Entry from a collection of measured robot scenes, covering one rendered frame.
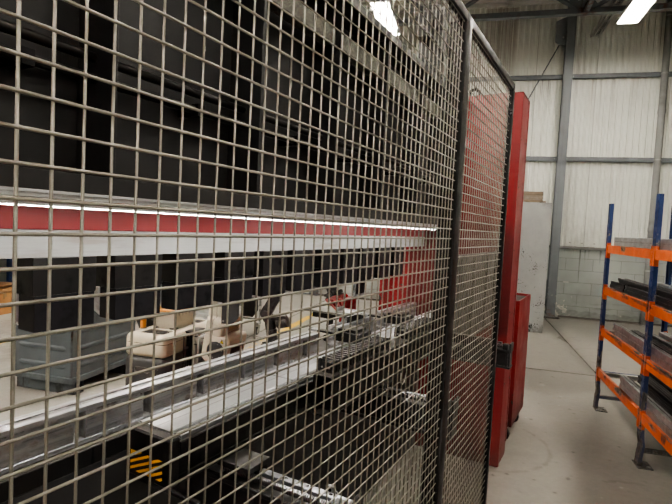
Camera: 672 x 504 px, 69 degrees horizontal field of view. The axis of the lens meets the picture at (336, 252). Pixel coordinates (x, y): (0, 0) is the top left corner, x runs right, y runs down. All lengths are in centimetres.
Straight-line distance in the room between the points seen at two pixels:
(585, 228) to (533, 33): 364
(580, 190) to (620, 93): 177
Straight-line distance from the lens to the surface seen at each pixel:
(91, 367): 461
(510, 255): 314
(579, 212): 981
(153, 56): 139
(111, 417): 146
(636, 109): 1025
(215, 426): 122
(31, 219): 124
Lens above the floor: 144
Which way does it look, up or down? 3 degrees down
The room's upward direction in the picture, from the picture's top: 3 degrees clockwise
